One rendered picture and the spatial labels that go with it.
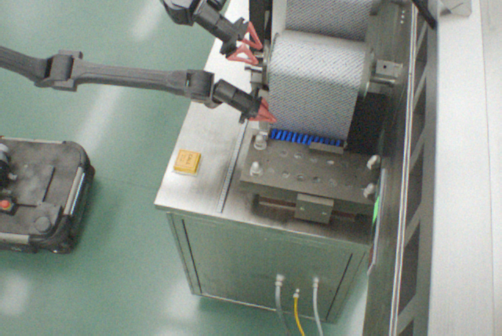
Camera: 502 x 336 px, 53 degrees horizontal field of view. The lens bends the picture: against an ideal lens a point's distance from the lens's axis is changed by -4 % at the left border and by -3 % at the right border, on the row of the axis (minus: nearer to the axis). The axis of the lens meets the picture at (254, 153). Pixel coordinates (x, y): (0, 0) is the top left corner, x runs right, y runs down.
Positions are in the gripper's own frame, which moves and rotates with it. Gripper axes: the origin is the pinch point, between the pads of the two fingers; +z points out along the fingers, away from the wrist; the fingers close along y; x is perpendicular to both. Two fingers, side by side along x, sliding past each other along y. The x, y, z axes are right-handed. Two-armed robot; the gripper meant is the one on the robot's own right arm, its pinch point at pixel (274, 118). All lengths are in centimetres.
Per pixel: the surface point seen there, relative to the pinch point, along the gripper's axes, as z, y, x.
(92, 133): -38, -52, -147
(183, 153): -15.5, 8.2, -26.2
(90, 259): -14, 17, -133
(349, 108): 12.1, 0.2, 19.8
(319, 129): 11.9, 0.2, 6.5
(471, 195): 1, 52, 69
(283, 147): 5.6, 6.4, -1.2
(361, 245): 35.7, 25.9, 1.2
